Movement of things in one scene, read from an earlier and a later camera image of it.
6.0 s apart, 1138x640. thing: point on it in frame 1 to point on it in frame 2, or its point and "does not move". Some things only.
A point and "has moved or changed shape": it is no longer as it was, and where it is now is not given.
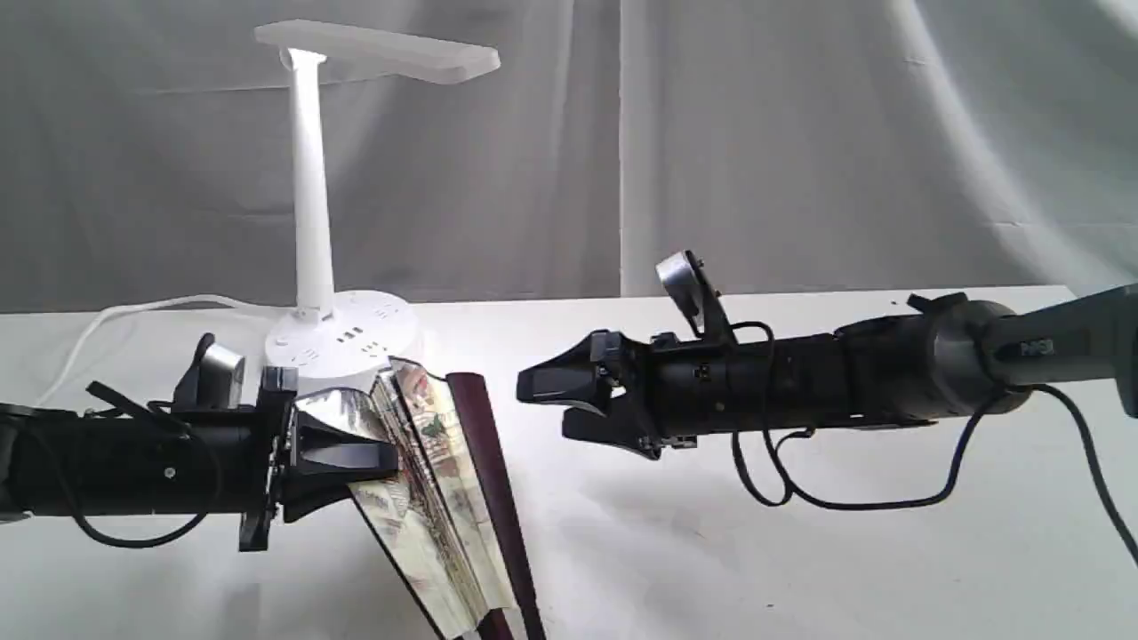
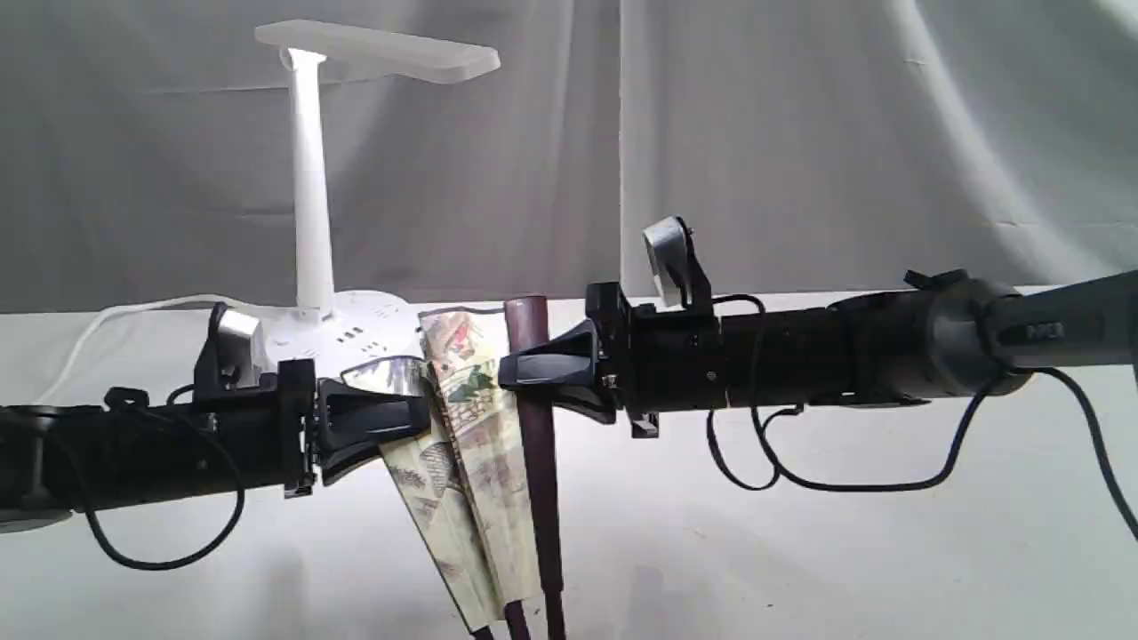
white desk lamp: (336, 339) does not move
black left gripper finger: (322, 456) to (351, 420)
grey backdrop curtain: (969, 149) does not move
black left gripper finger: (300, 501) to (334, 464)
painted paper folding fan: (445, 516) has moved or changed shape
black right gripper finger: (618, 428) to (592, 402)
